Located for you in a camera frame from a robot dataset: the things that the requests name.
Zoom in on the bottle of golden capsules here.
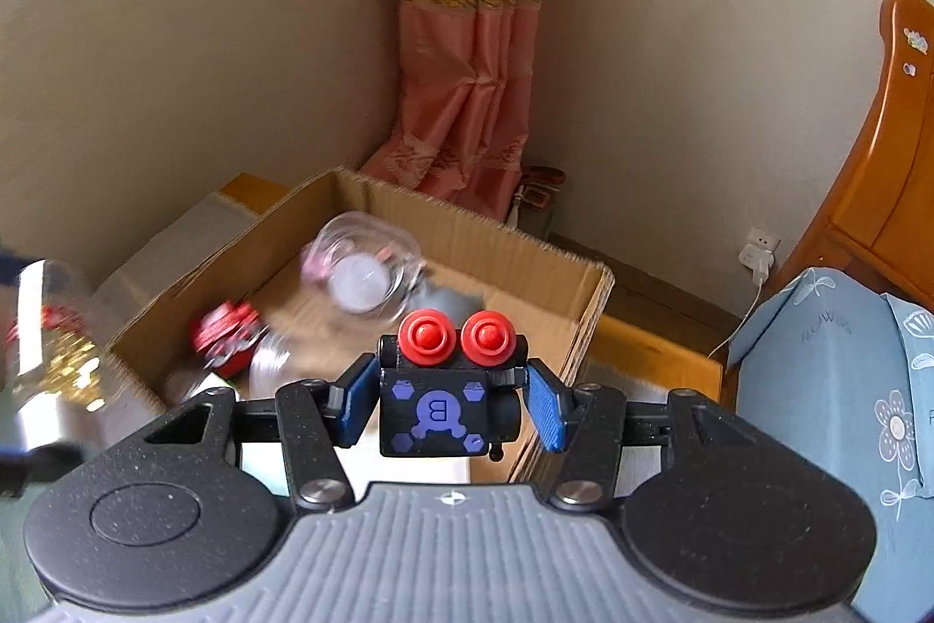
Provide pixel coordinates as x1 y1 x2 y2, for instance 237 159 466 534
3 259 109 458

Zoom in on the red toy train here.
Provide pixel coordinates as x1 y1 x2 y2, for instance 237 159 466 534
191 300 267 381

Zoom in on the black robot cube toy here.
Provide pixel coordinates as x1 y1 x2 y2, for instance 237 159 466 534
377 308 529 462

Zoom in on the clear case red label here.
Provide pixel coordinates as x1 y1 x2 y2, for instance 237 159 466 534
299 212 424 322

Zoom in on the grey cat figurine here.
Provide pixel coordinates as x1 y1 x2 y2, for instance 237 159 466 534
409 280 485 328

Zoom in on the grey green checked blanket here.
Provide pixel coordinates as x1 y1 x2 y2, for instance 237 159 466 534
0 191 264 623

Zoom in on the brown cardboard box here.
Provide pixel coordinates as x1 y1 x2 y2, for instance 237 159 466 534
111 169 614 389

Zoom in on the brown bag on floor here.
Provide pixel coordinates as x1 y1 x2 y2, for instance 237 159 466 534
507 165 567 241

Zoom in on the blue floral bedding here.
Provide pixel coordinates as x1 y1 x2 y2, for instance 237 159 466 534
728 267 934 621

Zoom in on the wooden headboard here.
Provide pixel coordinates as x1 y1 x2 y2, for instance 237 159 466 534
765 0 932 308

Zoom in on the pink curtain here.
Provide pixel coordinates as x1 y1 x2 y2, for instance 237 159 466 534
363 0 541 220

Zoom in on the white wall socket plug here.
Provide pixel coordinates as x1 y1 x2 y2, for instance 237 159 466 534
738 228 780 288

